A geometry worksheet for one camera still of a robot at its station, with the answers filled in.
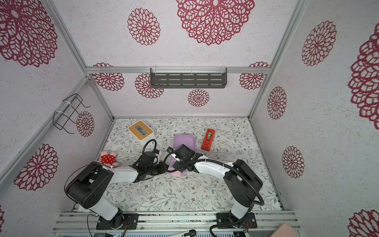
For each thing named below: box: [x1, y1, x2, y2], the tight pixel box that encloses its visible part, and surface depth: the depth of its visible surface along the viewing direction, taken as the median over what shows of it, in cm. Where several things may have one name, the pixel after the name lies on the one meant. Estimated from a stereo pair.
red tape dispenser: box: [200, 128, 216, 152], surface depth 104 cm
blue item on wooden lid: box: [135, 125, 147, 136], surface depth 111 cm
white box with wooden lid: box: [127, 120, 155, 146], surface depth 108 cm
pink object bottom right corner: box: [269, 222, 299, 237], surface depth 71 cm
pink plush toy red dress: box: [100, 151, 121, 167], surface depth 93 cm
